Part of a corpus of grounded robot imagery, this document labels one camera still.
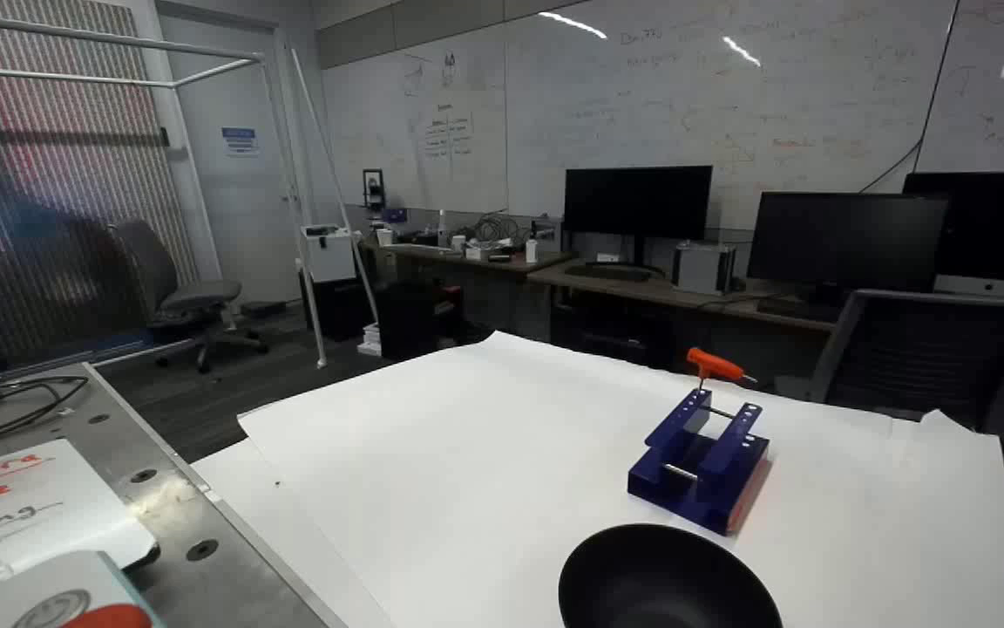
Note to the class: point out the black bowl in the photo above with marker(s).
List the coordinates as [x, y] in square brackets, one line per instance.
[663, 579]

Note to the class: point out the black keyboard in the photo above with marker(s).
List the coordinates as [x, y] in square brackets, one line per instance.
[615, 271]

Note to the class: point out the brown office desk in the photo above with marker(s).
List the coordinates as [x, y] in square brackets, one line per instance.
[642, 288]

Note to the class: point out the large white paper sheet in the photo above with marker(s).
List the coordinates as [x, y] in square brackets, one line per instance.
[470, 466]

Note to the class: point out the black computer monitor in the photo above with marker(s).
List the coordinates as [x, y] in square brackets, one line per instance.
[846, 237]
[636, 201]

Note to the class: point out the white cabinet box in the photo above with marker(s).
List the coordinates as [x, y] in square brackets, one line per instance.
[328, 253]

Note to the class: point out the small white computer box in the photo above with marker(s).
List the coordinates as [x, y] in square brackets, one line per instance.
[701, 265]

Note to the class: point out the blue metal tool rack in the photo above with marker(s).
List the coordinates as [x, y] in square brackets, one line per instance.
[698, 498]

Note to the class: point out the white door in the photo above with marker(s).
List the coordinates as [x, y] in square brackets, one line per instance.
[235, 220]

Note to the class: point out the white paper sheet underneath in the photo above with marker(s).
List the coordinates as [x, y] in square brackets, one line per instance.
[263, 516]

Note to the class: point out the blue door sign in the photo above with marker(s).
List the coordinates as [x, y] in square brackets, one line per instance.
[237, 139]

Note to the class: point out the grey office chair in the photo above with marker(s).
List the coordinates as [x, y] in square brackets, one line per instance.
[160, 281]

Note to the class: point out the black mesh office chair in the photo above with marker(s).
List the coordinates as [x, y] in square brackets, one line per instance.
[923, 349]

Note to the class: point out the metal mesh fence panel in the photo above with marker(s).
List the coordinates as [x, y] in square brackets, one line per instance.
[51, 212]

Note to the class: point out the silver framed computer monitor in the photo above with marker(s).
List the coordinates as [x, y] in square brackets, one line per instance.
[995, 227]

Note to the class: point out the paper with red writing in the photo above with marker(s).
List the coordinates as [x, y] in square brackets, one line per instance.
[27, 510]

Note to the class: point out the white round labelled item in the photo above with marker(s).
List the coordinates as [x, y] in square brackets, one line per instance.
[51, 598]

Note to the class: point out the black wall device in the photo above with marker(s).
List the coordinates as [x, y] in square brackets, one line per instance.
[376, 189]

